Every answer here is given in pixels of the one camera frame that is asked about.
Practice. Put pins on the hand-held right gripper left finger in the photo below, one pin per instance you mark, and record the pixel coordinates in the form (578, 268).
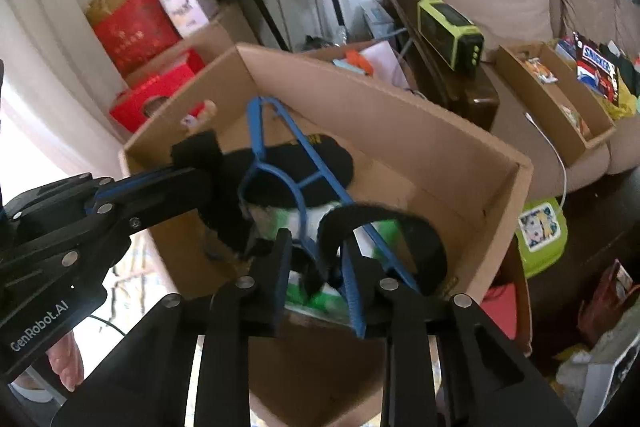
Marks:
(280, 279)

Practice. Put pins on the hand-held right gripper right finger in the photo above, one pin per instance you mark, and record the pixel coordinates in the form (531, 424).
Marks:
(353, 297)

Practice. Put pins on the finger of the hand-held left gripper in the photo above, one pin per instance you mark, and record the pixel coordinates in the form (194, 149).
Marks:
(175, 218)
(160, 184)

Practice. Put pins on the black printed cardboard insert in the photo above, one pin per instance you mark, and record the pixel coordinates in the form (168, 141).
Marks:
(280, 187)

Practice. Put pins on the blue clothes hanger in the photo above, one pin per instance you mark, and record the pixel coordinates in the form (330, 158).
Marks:
(255, 132)

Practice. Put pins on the large brown cardboard box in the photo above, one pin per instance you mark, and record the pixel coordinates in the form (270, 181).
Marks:
(410, 137)

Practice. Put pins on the person's left hand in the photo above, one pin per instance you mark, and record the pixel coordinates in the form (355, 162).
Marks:
(67, 362)

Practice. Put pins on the green white plastic packet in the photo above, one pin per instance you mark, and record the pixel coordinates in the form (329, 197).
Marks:
(322, 302)

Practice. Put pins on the small doll figure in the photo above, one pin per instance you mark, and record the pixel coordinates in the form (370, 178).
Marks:
(200, 113)

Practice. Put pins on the red gift box with window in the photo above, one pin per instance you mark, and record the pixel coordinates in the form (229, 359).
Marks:
(145, 99)

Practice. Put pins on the white curtain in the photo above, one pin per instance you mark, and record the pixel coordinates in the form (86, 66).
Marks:
(45, 72)

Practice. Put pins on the brown cardboard storage box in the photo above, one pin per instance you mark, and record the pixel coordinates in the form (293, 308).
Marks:
(220, 29)

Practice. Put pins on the white pink carton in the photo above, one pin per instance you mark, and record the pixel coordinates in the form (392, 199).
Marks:
(187, 4)

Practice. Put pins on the green cartoon lunch box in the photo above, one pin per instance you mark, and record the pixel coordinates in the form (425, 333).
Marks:
(540, 232)

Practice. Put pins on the cardboard box of clutter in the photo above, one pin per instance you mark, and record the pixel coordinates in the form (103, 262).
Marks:
(330, 57)

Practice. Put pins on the dark wooden side table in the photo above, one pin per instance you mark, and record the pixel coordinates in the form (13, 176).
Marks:
(465, 99)

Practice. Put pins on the brown paper bag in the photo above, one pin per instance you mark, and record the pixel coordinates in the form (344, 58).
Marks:
(605, 307)

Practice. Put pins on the beige sofa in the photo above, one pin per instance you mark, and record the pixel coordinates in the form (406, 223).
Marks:
(520, 107)

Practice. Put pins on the white crumpled plastic bag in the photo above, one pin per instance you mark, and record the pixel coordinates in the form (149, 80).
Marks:
(595, 372)

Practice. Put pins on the cardboard tray of snacks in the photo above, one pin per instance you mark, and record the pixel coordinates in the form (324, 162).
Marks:
(545, 97)

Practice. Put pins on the green black radio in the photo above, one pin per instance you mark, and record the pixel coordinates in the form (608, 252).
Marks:
(447, 32)

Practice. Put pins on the brown chocolate bar bag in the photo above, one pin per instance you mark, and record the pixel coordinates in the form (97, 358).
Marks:
(597, 67)

